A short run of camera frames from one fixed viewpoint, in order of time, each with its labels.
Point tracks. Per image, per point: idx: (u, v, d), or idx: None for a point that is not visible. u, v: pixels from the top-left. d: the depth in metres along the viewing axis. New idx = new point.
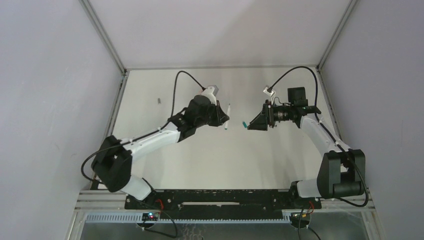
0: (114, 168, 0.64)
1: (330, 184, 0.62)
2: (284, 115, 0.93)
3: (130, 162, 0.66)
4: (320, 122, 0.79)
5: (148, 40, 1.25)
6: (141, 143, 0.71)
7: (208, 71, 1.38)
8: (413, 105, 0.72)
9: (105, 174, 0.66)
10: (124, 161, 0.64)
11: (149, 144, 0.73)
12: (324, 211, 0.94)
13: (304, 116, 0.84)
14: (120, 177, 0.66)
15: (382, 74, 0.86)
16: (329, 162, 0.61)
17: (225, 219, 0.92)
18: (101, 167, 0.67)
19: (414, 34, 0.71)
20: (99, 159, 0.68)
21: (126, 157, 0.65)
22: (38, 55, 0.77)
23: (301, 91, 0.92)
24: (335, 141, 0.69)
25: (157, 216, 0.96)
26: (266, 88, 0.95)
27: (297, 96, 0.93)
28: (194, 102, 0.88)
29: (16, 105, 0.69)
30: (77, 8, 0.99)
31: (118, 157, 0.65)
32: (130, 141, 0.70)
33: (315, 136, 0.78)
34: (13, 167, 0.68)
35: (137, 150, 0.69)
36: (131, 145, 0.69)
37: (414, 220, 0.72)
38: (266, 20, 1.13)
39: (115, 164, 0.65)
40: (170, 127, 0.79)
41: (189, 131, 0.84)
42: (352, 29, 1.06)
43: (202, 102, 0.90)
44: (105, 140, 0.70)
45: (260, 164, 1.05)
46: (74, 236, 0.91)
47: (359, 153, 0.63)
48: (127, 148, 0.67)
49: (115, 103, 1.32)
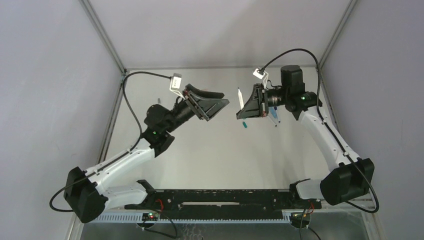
0: (82, 202, 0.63)
1: (338, 194, 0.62)
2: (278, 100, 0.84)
3: (97, 194, 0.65)
4: (323, 122, 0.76)
5: (149, 40, 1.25)
6: (108, 172, 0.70)
7: (209, 71, 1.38)
8: (412, 105, 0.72)
9: (77, 205, 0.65)
10: (89, 195, 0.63)
11: (118, 169, 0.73)
12: (323, 211, 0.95)
13: (303, 113, 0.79)
14: (92, 208, 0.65)
15: (382, 74, 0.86)
16: (339, 176, 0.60)
17: (225, 219, 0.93)
18: (72, 200, 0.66)
19: (413, 34, 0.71)
20: (68, 193, 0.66)
21: (92, 190, 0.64)
22: (37, 55, 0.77)
23: (298, 75, 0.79)
24: (344, 151, 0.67)
25: (157, 216, 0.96)
26: (256, 70, 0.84)
27: (293, 80, 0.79)
28: (148, 120, 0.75)
29: (15, 104, 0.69)
30: (77, 8, 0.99)
31: (83, 191, 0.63)
32: (96, 171, 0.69)
33: (317, 138, 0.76)
34: (14, 167, 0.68)
35: (104, 180, 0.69)
36: (97, 176, 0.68)
37: (413, 220, 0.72)
38: (266, 21, 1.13)
39: (82, 197, 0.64)
40: (140, 146, 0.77)
41: (166, 142, 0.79)
42: (352, 29, 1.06)
43: (154, 119, 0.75)
44: (70, 172, 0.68)
45: (259, 164, 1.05)
46: (74, 236, 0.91)
47: (368, 162, 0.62)
48: (92, 180, 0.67)
49: (115, 103, 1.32)
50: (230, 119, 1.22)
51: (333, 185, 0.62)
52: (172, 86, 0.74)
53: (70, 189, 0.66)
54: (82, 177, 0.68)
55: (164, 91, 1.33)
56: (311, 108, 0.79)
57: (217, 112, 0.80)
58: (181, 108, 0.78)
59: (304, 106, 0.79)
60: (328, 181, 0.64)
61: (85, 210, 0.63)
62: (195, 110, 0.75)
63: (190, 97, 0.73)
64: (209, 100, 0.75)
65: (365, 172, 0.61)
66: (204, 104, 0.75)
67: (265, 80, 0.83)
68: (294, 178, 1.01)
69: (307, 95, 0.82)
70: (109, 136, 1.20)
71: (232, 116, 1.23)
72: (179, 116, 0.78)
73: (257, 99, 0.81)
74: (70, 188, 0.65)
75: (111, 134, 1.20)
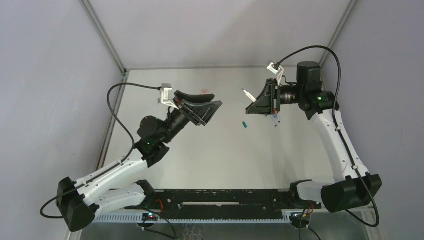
0: (70, 214, 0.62)
1: (339, 206, 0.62)
2: (292, 97, 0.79)
3: (86, 208, 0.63)
4: (337, 129, 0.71)
5: (148, 39, 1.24)
6: (97, 184, 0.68)
7: (208, 71, 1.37)
8: (413, 105, 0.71)
9: (65, 216, 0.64)
10: (76, 208, 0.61)
11: (108, 182, 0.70)
12: (323, 211, 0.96)
13: (319, 115, 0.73)
14: (80, 220, 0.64)
15: (383, 73, 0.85)
16: (343, 189, 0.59)
17: (225, 219, 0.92)
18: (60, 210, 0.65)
19: (414, 33, 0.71)
20: (57, 202, 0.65)
21: (79, 203, 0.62)
22: (37, 57, 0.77)
23: (315, 71, 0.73)
24: (354, 164, 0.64)
25: (157, 216, 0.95)
26: (272, 64, 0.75)
27: (311, 78, 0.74)
28: (141, 132, 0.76)
29: (15, 105, 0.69)
30: (77, 8, 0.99)
31: (71, 203, 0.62)
32: (84, 183, 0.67)
33: (327, 143, 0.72)
34: (15, 167, 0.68)
35: (93, 193, 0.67)
36: (86, 188, 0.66)
37: (414, 220, 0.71)
38: (266, 20, 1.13)
39: (69, 210, 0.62)
40: (133, 157, 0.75)
41: (160, 153, 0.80)
42: (353, 28, 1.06)
43: (146, 130, 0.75)
44: (61, 181, 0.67)
45: (259, 163, 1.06)
46: (74, 235, 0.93)
47: (377, 179, 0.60)
48: (80, 192, 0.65)
49: (115, 103, 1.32)
50: (230, 119, 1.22)
51: (335, 195, 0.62)
52: (164, 98, 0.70)
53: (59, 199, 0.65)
54: (71, 187, 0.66)
55: None
56: (326, 111, 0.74)
57: (211, 116, 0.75)
58: (174, 116, 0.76)
59: (319, 108, 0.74)
60: (330, 188, 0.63)
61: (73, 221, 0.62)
62: (190, 118, 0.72)
63: (184, 105, 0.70)
64: (202, 105, 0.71)
65: (372, 189, 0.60)
66: (197, 111, 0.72)
67: (281, 76, 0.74)
68: (294, 177, 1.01)
69: (324, 95, 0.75)
70: (109, 136, 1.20)
71: (232, 116, 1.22)
72: (175, 124, 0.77)
73: (268, 94, 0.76)
74: (58, 198, 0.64)
75: (111, 134, 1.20)
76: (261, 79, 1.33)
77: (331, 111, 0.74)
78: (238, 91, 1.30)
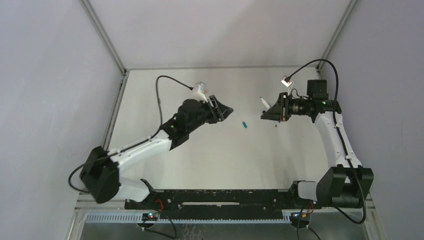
0: (101, 180, 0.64)
1: (329, 194, 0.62)
2: (300, 108, 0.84)
3: (117, 174, 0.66)
4: (336, 126, 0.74)
5: (148, 39, 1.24)
6: (130, 154, 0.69)
7: (208, 71, 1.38)
8: (413, 104, 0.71)
9: (94, 184, 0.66)
10: (110, 173, 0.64)
11: (138, 155, 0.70)
12: (323, 211, 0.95)
13: (320, 115, 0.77)
14: (108, 187, 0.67)
15: (383, 73, 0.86)
16: (333, 175, 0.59)
17: (225, 219, 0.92)
18: (89, 178, 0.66)
19: (414, 33, 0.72)
20: (87, 170, 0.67)
21: (113, 169, 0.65)
22: (37, 57, 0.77)
23: (321, 84, 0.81)
24: (347, 154, 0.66)
25: (157, 216, 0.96)
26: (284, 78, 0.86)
27: (316, 88, 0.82)
28: (183, 109, 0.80)
29: (15, 105, 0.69)
30: (77, 8, 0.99)
31: (105, 169, 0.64)
32: (118, 152, 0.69)
33: (325, 140, 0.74)
34: (15, 167, 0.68)
35: (125, 161, 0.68)
36: (119, 156, 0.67)
37: (414, 220, 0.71)
38: (266, 20, 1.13)
39: (102, 175, 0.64)
40: (161, 136, 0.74)
41: (183, 137, 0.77)
42: (353, 28, 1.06)
43: (190, 108, 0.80)
44: (93, 150, 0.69)
45: (259, 163, 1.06)
46: (74, 235, 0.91)
47: (368, 172, 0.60)
48: (114, 159, 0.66)
49: (115, 103, 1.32)
50: (230, 119, 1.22)
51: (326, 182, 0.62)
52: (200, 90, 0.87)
53: (90, 166, 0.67)
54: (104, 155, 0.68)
55: (164, 91, 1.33)
56: (328, 113, 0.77)
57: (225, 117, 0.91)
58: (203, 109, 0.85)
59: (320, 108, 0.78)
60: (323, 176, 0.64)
61: (103, 188, 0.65)
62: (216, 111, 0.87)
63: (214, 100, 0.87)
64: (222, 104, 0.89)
65: (362, 182, 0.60)
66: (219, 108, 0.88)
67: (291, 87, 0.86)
68: (294, 177, 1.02)
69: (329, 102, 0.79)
70: (109, 135, 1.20)
71: (232, 116, 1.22)
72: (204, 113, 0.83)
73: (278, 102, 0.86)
74: (91, 164, 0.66)
75: (111, 134, 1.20)
76: (260, 79, 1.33)
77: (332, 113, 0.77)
78: (238, 91, 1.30)
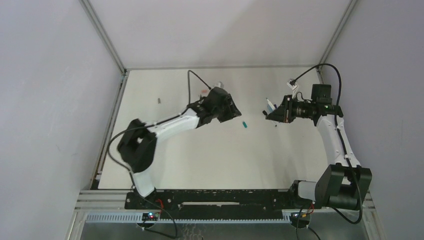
0: (141, 149, 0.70)
1: (327, 193, 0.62)
2: (303, 112, 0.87)
3: (154, 144, 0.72)
4: (337, 128, 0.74)
5: (148, 40, 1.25)
6: (164, 127, 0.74)
7: (208, 71, 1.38)
8: (413, 104, 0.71)
9: (130, 155, 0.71)
10: (150, 142, 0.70)
11: (171, 128, 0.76)
12: (323, 211, 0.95)
13: (321, 118, 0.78)
14: (145, 157, 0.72)
15: (383, 73, 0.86)
16: (331, 173, 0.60)
17: (225, 219, 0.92)
18: (127, 148, 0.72)
19: (414, 33, 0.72)
20: (125, 141, 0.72)
21: (151, 139, 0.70)
22: (37, 57, 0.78)
23: (325, 88, 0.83)
24: (346, 154, 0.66)
25: (157, 216, 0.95)
26: (289, 81, 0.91)
27: (320, 92, 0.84)
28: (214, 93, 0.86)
29: (16, 105, 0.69)
30: (77, 9, 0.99)
31: (144, 139, 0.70)
32: (154, 124, 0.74)
33: (326, 141, 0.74)
34: (15, 167, 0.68)
35: (161, 133, 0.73)
36: (155, 127, 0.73)
37: (414, 219, 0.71)
38: (266, 21, 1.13)
39: (142, 145, 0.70)
40: (190, 113, 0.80)
41: (209, 117, 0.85)
42: (353, 28, 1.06)
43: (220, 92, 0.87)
44: (131, 122, 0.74)
45: (259, 163, 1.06)
46: (74, 235, 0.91)
47: (366, 172, 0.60)
48: (151, 130, 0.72)
49: (115, 103, 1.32)
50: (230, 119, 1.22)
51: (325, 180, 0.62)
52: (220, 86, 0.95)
53: (129, 137, 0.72)
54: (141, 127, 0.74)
55: (163, 91, 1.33)
56: (329, 115, 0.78)
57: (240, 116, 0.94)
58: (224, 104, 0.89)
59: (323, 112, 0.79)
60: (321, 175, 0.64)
61: (141, 156, 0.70)
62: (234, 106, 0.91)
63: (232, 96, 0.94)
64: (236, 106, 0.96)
65: (360, 181, 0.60)
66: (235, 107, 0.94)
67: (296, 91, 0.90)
68: (294, 177, 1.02)
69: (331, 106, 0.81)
70: (109, 135, 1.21)
71: None
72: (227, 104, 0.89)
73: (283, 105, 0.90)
74: (129, 134, 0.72)
75: (111, 133, 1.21)
76: (260, 79, 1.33)
77: (333, 116, 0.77)
78: (238, 91, 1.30)
